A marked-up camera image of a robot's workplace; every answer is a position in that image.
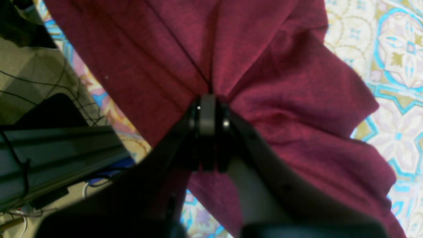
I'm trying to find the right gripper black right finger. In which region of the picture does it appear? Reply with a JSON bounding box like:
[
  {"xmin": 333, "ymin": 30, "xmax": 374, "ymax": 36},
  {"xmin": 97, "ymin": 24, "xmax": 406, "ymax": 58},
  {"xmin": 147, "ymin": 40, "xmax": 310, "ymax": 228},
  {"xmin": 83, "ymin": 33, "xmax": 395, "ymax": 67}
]
[{"xmin": 217, "ymin": 102, "xmax": 387, "ymax": 238}]

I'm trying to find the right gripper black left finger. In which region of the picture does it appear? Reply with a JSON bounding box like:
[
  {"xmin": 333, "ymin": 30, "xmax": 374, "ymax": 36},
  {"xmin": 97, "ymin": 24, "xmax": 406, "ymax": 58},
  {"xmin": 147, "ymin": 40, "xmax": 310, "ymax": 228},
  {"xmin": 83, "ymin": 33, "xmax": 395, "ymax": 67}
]
[{"xmin": 36, "ymin": 94, "xmax": 217, "ymax": 238}]

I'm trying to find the patterned tablecloth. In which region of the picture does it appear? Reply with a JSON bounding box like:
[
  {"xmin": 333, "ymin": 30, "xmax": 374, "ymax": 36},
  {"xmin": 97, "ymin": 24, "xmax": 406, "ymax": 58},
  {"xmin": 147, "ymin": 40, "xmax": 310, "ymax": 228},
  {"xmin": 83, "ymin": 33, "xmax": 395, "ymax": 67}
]
[{"xmin": 36, "ymin": 0, "xmax": 422, "ymax": 238}]

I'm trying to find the tangle of black cables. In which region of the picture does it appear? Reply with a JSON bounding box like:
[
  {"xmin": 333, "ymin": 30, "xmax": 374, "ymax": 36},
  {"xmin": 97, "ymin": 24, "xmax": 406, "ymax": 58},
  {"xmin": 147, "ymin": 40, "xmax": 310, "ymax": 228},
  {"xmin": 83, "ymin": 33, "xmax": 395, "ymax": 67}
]
[{"xmin": 0, "ymin": 59, "xmax": 109, "ymax": 126}]

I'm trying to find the dark aluminium frame rail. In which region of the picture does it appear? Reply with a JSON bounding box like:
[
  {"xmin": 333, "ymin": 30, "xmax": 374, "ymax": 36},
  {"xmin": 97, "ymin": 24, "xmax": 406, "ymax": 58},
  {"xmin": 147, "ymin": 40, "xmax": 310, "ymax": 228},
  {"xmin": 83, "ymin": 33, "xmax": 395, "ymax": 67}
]
[{"xmin": 0, "ymin": 126, "xmax": 130, "ymax": 212}]

